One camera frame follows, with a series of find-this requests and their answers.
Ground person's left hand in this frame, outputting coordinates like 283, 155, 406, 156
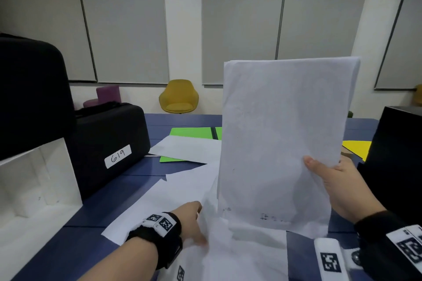
171, 201, 208, 247

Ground person's right hand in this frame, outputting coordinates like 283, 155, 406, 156
303, 155, 387, 224

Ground pile of white papers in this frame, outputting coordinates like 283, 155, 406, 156
101, 135, 289, 281

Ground yellow folder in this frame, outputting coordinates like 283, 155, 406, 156
342, 140, 372, 162

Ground green folder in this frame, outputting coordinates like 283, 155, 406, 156
159, 126, 223, 163

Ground neat white paper sheaf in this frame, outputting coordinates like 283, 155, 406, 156
217, 56, 361, 240

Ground person's left forearm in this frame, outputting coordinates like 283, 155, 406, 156
77, 237, 160, 281

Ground black fabric bag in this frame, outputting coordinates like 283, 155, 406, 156
357, 105, 422, 225

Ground black case with white label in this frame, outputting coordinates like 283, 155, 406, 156
67, 101, 151, 200

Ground tall purple stool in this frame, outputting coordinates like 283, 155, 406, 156
96, 85, 121, 104

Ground grey roller blind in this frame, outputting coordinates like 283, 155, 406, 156
75, 0, 170, 85
201, 0, 290, 86
0, 0, 97, 82
374, 0, 422, 90
276, 0, 376, 61

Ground open white box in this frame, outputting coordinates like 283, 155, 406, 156
0, 137, 83, 281

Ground large black carrying case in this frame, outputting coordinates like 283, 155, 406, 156
0, 33, 76, 161

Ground black left wrist strap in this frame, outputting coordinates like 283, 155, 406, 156
124, 211, 184, 270

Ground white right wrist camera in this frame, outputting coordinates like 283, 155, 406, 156
313, 237, 352, 281

